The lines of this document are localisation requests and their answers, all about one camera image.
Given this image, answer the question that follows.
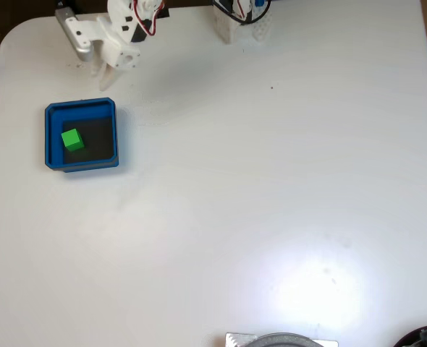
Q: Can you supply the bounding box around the black camera cable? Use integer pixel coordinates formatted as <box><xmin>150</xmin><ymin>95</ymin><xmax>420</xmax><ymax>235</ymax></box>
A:
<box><xmin>56</xmin><ymin>0</ymin><xmax>272</xmax><ymax>26</ymax></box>

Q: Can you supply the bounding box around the blue box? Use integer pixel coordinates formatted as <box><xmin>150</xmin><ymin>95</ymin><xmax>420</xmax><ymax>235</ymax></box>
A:
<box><xmin>44</xmin><ymin>96</ymin><xmax>120</xmax><ymax>174</ymax></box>

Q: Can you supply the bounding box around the green cube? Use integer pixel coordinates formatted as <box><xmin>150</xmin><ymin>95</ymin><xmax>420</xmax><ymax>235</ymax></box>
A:
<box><xmin>60</xmin><ymin>128</ymin><xmax>85</xmax><ymax>152</ymax></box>

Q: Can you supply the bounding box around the silver metal plate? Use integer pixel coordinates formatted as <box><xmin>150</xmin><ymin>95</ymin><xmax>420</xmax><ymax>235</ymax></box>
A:
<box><xmin>224</xmin><ymin>332</ymin><xmax>339</xmax><ymax>347</ymax></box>

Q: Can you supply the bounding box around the silver camera box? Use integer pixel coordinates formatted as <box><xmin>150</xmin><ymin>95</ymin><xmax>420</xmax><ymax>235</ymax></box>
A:
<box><xmin>55</xmin><ymin>7</ymin><xmax>93</xmax><ymax>63</ymax></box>

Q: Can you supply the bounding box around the red servo wire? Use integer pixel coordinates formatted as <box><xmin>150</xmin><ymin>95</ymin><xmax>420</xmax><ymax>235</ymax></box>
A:
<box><xmin>132</xmin><ymin>0</ymin><xmax>166</xmax><ymax>37</ymax></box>

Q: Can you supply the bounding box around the grey round object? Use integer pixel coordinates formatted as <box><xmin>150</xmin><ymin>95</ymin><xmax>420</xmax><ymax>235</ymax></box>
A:
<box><xmin>248</xmin><ymin>332</ymin><xmax>325</xmax><ymax>347</ymax></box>

